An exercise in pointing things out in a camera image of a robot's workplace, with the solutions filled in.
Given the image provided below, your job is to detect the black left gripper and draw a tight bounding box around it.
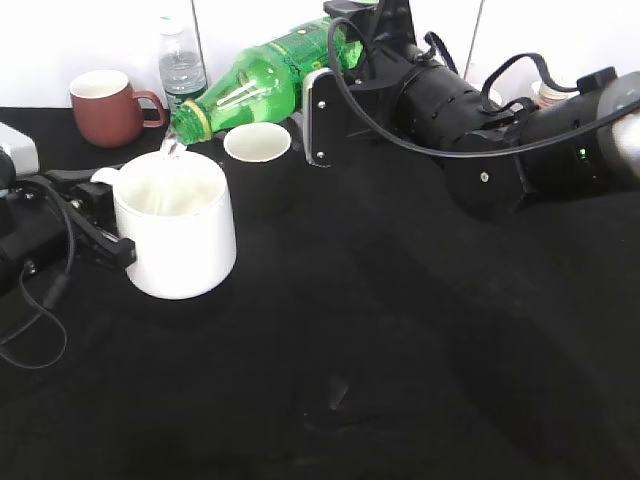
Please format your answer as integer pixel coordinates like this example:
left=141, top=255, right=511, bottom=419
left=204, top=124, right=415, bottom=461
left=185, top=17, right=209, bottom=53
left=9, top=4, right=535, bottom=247
left=1, top=167, right=137, bottom=294

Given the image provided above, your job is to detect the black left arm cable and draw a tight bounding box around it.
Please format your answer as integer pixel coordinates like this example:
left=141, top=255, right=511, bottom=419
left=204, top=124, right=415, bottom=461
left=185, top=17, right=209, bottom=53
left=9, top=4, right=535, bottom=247
left=0, top=177, right=77, bottom=370

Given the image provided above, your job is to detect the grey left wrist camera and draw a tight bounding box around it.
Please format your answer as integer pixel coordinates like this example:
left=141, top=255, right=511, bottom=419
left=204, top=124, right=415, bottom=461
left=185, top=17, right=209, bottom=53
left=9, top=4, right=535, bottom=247
left=0, top=123, right=40, bottom=177

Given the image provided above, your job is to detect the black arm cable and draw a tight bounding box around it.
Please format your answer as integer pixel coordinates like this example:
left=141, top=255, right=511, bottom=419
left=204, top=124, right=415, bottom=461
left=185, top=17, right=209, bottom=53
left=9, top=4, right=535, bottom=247
left=324, top=16, right=640, bottom=160
left=0, top=177, right=77, bottom=370

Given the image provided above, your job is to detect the clear water bottle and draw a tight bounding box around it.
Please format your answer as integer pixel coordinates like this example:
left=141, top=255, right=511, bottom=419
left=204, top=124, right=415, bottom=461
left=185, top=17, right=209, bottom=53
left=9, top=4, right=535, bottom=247
left=158, top=15, right=208, bottom=112

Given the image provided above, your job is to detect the green soda bottle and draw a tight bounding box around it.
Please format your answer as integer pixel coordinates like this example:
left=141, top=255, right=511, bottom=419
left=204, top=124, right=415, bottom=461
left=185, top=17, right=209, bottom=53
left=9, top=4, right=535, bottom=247
left=170, top=15, right=365, bottom=147

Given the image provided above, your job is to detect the white paper cup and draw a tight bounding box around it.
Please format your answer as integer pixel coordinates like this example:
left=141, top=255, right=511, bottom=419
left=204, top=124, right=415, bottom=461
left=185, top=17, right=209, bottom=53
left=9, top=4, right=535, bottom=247
left=531, top=80, right=577, bottom=109

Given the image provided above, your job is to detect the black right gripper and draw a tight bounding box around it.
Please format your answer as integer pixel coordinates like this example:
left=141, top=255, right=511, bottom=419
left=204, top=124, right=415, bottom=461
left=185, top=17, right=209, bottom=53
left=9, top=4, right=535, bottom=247
left=302, top=0, right=500, bottom=167

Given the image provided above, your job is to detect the red ceramic mug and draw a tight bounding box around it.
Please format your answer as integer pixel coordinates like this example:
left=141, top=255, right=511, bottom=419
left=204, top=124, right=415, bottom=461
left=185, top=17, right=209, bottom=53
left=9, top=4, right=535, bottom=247
left=69, top=69, right=168, bottom=148

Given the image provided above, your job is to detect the white ceramic mug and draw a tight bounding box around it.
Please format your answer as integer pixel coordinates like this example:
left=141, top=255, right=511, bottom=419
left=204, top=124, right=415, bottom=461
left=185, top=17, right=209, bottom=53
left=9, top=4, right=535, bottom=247
left=91, top=151, right=236, bottom=300

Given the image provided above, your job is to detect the grey ceramic mug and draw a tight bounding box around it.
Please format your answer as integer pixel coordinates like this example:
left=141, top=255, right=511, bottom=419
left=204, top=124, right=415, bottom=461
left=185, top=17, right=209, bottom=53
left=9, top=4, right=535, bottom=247
left=280, top=111, right=304, bottom=153

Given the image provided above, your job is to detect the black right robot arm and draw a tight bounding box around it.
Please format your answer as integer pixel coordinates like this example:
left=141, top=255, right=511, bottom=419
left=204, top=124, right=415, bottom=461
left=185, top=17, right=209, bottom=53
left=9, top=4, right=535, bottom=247
left=302, top=1, right=639, bottom=217

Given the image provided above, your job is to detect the black ceramic mug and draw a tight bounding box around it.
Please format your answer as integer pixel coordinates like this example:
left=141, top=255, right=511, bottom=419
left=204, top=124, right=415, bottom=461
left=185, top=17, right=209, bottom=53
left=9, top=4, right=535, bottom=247
left=222, top=122, right=296, bottom=219

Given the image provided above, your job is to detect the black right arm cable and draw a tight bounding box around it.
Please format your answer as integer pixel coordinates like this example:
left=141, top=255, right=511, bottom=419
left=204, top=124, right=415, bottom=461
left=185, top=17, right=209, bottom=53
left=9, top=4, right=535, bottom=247
left=324, top=16, right=640, bottom=160

